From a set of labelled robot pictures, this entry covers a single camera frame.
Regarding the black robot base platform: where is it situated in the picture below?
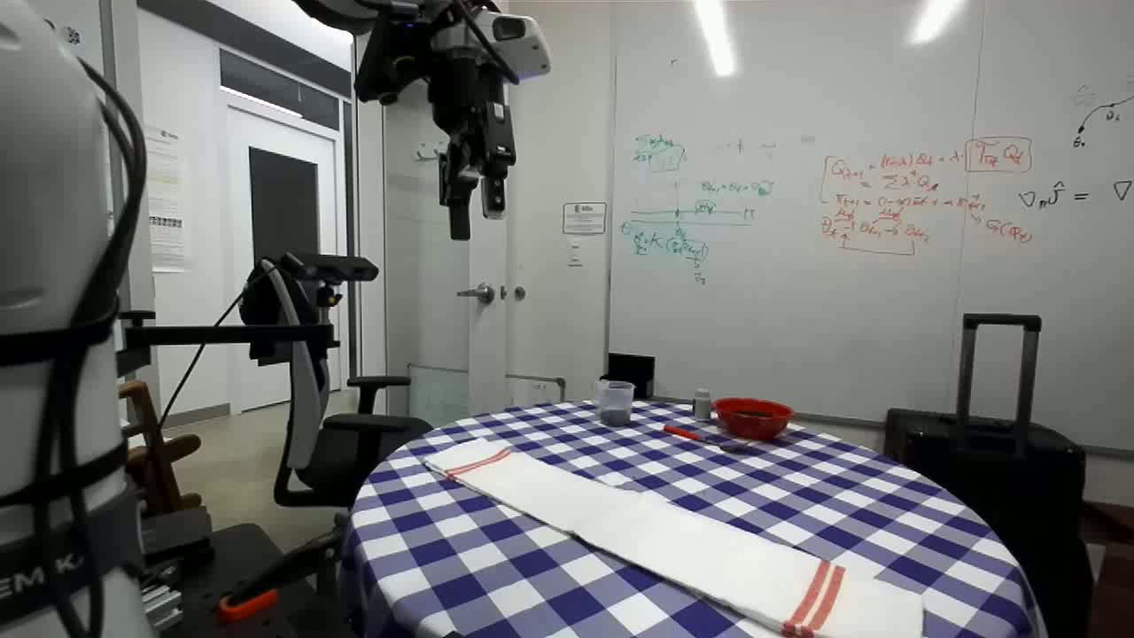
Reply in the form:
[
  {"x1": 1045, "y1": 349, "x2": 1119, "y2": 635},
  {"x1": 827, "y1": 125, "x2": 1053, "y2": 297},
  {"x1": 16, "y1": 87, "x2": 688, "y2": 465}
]
[{"x1": 146, "y1": 523, "x2": 359, "y2": 638}]

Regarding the white paper sign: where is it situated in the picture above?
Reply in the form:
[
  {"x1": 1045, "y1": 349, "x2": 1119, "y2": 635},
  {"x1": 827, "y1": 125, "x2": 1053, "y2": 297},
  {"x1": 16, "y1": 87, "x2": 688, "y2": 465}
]
[{"x1": 560, "y1": 200, "x2": 609, "y2": 240}]

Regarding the black office chair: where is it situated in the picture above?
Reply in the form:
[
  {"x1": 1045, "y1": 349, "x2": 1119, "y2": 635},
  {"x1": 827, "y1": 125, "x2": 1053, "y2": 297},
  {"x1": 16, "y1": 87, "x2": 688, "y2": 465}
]
[{"x1": 240, "y1": 251, "x2": 436, "y2": 512}]

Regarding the clear plastic cup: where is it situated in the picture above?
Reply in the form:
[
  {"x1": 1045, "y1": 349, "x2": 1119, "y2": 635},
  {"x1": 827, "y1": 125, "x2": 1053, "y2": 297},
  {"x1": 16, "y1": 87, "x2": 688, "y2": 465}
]
[{"x1": 593, "y1": 376, "x2": 639, "y2": 428}]

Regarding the whiteboard with writing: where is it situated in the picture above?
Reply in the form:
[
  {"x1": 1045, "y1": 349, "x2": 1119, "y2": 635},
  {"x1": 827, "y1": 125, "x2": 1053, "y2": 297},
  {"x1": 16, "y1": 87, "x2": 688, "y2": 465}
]
[{"x1": 606, "y1": 0, "x2": 1134, "y2": 455}]

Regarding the black horizontal mounting bar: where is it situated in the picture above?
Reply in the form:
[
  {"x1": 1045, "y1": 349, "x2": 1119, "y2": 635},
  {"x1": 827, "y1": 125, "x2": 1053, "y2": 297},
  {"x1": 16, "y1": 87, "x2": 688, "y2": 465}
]
[{"x1": 116, "y1": 314, "x2": 341, "y2": 359}]

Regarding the black wheeled suitcase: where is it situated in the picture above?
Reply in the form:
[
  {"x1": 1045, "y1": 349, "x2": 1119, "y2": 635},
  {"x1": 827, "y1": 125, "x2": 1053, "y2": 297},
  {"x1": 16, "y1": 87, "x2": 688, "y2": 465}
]
[{"x1": 884, "y1": 314, "x2": 1097, "y2": 638}]

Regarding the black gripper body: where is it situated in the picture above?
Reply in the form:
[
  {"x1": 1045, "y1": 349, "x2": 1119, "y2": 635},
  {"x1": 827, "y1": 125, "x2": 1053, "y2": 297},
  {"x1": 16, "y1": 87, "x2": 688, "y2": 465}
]
[{"x1": 426, "y1": 45, "x2": 523, "y2": 188}]

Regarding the white door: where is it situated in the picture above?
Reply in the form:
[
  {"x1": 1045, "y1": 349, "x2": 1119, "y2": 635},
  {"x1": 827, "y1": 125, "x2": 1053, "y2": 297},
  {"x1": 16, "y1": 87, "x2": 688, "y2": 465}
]
[{"x1": 381, "y1": 79, "x2": 519, "y2": 419}]

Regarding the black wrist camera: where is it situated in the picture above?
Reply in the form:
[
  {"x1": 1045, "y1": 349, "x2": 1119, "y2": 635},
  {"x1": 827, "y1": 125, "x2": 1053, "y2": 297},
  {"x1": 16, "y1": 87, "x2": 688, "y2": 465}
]
[{"x1": 351, "y1": 11, "x2": 436, "y2": 107}]

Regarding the brown wooden stand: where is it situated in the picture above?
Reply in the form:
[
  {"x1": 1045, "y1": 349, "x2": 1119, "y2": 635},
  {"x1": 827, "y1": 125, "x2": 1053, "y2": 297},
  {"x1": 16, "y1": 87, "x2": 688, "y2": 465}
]
[{"x1": 116, "y1": 376, "x2": 205, "y2": 519}]

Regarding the orange handled tool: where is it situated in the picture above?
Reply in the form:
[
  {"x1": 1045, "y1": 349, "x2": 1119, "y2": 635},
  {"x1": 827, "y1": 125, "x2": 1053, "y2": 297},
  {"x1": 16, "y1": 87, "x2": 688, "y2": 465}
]
[{"x1": 213, "y1": 587, "x2": 284, "y2": 628}]

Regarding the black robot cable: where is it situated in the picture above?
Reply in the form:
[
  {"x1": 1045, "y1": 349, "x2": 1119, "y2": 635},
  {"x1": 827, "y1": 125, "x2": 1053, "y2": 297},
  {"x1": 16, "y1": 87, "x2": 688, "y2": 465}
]
[{"x1": 32, "y1": 56, "x2": 153, "y2": 638}]

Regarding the white towel with red stripes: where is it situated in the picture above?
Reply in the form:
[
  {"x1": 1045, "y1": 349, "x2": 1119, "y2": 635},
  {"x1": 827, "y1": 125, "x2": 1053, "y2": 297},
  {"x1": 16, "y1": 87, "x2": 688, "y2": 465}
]
[{"x1": 419, "y1": 438, "x2": 930, "y2": 638}]

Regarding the small black box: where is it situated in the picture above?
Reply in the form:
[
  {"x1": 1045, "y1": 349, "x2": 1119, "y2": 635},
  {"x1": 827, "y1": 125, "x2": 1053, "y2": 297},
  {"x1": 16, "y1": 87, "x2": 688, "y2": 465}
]
[{"x1": 604, "y1": 353, "x2": 660, "y2": 403}]

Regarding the red bowl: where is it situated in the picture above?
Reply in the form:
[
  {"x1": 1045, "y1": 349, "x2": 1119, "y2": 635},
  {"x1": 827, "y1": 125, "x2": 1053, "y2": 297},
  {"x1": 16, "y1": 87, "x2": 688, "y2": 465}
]
[{"x1": 714, "y1": 394, "x2": 797, "y2": 444}]

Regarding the blue white checkered tablecloth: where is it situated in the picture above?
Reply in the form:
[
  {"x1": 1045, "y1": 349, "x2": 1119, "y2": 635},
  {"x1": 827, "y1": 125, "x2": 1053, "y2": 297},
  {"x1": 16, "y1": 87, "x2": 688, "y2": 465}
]
[{"x1": 341, "y1": 396, "x2": 1051, "y2": 638}]

